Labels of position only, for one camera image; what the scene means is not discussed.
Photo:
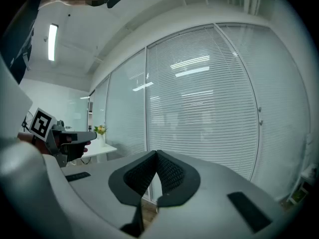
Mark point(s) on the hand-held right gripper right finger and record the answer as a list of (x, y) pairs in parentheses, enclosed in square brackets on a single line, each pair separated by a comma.
[(211, 208)]

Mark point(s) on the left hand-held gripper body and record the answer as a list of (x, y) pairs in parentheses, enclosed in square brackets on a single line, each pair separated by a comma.
[(41, 124)]

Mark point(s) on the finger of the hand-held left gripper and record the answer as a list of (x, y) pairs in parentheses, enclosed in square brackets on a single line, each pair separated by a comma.
[(82, 135)]

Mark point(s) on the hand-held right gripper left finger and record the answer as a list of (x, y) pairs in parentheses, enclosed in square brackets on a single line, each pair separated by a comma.
[(99, 183)]

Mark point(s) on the person's left forearm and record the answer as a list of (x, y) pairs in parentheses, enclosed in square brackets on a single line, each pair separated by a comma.
[(25, 136)]

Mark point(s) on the person's left hand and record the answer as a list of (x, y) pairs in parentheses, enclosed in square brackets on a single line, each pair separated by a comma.
[(86, 144)]

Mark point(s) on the black standing fan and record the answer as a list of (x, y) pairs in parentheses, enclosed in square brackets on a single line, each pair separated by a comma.
[(26, 123)]

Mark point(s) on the vase with yellow flowers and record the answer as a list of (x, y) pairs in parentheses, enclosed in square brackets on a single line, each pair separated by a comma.
[(101, 133)]

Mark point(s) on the white desk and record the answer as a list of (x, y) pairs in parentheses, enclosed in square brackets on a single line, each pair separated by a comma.
[(99, 150)]

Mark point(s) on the person's black shirt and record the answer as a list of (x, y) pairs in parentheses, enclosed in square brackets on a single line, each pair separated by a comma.
[(15, 48)]

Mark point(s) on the long ceiling light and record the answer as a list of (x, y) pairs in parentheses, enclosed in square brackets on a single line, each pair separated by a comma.
[(52, 42)]

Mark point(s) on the white window blinds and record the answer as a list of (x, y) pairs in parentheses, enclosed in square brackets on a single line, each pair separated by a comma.
[(199, 103), (281, 108)]

